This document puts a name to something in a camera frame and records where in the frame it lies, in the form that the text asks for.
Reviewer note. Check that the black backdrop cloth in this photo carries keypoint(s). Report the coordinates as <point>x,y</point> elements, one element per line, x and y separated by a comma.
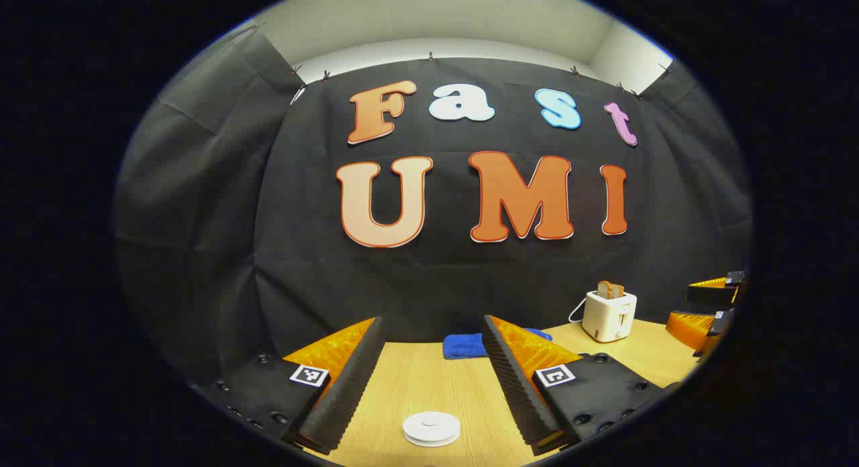
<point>302,266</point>

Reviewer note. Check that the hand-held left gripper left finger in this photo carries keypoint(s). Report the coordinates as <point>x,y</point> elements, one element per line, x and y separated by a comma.
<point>342,393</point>

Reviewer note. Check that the toasted bread slice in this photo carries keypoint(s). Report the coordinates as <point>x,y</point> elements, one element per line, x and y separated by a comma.
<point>618,292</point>
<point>604,290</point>

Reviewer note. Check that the blue towel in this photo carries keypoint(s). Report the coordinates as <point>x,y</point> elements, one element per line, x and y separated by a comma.
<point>463,346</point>

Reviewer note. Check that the white toaster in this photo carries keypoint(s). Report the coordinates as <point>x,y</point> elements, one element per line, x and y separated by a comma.
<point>607,316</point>

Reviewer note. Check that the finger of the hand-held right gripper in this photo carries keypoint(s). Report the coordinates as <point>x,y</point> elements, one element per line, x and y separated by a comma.
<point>688,329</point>
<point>711,294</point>

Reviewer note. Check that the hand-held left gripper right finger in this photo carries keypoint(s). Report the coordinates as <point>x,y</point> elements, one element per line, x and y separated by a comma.
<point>517,393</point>

